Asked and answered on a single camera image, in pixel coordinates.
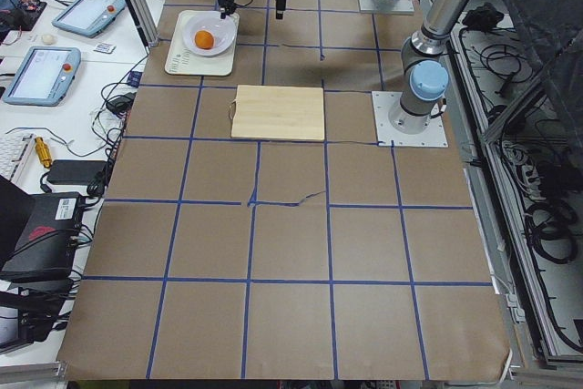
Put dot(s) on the orange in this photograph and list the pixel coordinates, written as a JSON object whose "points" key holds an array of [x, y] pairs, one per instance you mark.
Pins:
{"points": [[204, 40]]}

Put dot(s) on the teach pendant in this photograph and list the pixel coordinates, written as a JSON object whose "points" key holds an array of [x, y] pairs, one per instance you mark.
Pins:
{"points": [[88, 17], [44, 77]]}

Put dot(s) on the black laptop computer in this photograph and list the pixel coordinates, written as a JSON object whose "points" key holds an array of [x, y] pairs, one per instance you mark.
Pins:
{"points": [[37, 234]]}

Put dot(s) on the white ridged plate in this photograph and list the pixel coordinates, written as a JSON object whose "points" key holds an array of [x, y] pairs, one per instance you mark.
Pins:
{"points": [[223, 29]]}

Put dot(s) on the white side table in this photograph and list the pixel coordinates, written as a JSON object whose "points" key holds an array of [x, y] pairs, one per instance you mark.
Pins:
{"points": [[53, 146]]}

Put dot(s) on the bamboo cutting board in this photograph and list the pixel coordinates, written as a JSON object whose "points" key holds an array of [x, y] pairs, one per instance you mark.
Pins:
{"points": [[281, 113]]}

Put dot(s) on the cream bear tray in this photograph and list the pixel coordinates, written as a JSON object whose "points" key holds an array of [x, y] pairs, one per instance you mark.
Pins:
{"points": [[185, 58]]}

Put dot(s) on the lower teach pendant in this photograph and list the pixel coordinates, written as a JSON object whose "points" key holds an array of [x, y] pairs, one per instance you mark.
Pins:
{"points": [[44, 77]]}

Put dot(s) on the upper teach pendant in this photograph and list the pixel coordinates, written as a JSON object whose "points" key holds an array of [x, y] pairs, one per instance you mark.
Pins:
{"points": [[88, 17]]}

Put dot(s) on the gold metal cylinder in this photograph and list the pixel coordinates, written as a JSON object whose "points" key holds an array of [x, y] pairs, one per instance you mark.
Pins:
{"points": [[43, 153]]}

